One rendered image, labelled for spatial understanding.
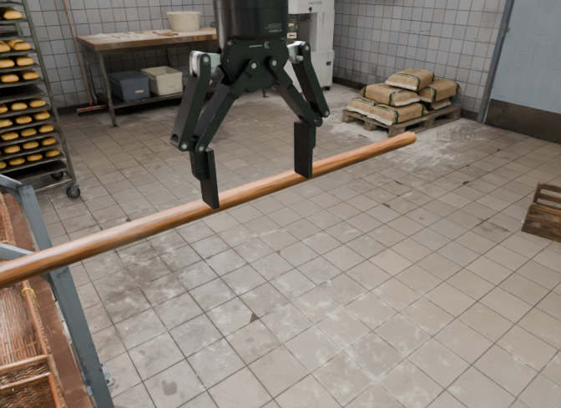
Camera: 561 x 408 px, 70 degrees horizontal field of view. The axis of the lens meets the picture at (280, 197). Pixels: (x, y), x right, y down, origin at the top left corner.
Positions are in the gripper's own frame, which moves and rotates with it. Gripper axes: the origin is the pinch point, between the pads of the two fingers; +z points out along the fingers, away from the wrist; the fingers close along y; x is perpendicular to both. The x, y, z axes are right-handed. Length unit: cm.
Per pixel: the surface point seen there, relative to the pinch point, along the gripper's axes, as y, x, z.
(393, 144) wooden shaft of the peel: 44.7, 15.8, 9.8
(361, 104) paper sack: 308, 274, 94
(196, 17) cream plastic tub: 207, 463, 5
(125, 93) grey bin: 102, 451, 81
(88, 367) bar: -23, 53, 67
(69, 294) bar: -22, 52, 42
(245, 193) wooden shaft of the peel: 6.1, 14.6, 9.5
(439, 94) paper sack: 382, 227, 85
